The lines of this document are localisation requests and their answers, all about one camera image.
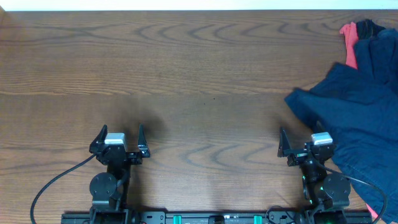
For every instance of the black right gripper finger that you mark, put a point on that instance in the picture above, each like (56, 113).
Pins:
(284, 145)
(318, 128)

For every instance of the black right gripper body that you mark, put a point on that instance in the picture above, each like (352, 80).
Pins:
(298, 158)

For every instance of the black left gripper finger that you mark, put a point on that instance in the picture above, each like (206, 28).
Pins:
(142, 143)
(101, 136)

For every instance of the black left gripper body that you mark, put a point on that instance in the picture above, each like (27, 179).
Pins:
(135, 162)

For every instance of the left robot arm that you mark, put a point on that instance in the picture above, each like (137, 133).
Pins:
(109, 189)

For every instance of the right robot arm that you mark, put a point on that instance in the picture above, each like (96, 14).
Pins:
(327, 192)

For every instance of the navy blue clothes pile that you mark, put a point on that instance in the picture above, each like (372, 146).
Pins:
(358, 107)

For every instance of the red garment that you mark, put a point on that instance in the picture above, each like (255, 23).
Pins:
(351, 38)

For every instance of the black garment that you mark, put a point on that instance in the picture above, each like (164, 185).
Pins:
(367, 29)

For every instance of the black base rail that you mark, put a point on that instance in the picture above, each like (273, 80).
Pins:
(270, 217)

